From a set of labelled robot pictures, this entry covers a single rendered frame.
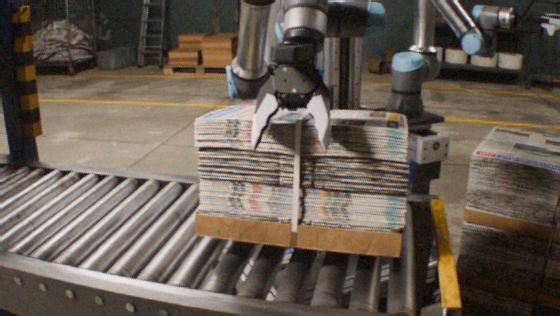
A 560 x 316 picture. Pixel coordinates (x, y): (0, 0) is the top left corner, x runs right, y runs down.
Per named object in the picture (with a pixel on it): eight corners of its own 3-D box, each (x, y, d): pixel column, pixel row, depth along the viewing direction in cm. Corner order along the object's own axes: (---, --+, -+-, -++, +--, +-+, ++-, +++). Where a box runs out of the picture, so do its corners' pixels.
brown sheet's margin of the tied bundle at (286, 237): (331, 206, 114) (332, 188, 113) (310, 249, 87) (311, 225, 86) (305, 204, 115) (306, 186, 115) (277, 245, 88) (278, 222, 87)
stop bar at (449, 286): (443, 206, 113) (444, 199, 113) (462, 318, 73) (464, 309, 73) (429, 205, 114) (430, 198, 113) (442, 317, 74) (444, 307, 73)
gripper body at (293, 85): (323, 115, 85) (328, 53, 89) (316, 96, 77) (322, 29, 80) (279, 114, 87) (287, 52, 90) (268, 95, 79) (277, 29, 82)
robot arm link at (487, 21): (476, 26, 178) (477, 4, 175) (503, 29, 171) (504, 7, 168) (470, 26, 172) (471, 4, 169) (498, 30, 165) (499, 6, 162)
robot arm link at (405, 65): (385, 88, 185) (386, 53, 181) (401, 83, 195) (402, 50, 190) (413, 93, 178) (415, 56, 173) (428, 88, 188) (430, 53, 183)
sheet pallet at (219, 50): (253, 67, 794) (253, 32, 775) (238, 76, 717) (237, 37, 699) (184, 66, 817) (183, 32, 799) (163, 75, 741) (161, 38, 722)
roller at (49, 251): (143, 193, 133) (141, 176, 132) (42, 282, 90) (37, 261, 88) (128, 191, 134) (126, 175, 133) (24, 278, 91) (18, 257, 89)
